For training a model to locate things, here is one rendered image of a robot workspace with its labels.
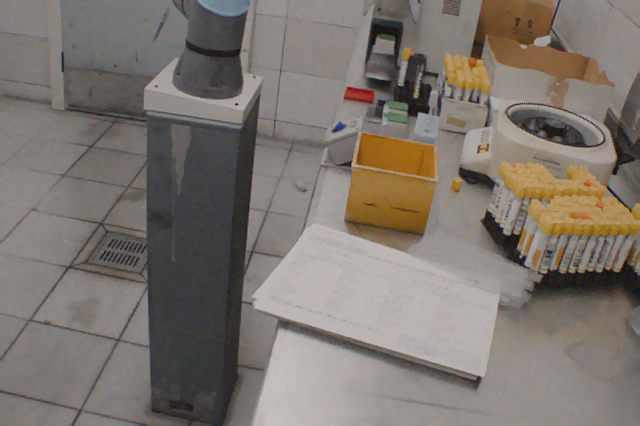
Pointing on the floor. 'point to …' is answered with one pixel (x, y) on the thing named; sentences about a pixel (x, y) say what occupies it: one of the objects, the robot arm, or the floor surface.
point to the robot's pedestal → (196, 258)
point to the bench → (316, 404)
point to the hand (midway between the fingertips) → (389, 20)
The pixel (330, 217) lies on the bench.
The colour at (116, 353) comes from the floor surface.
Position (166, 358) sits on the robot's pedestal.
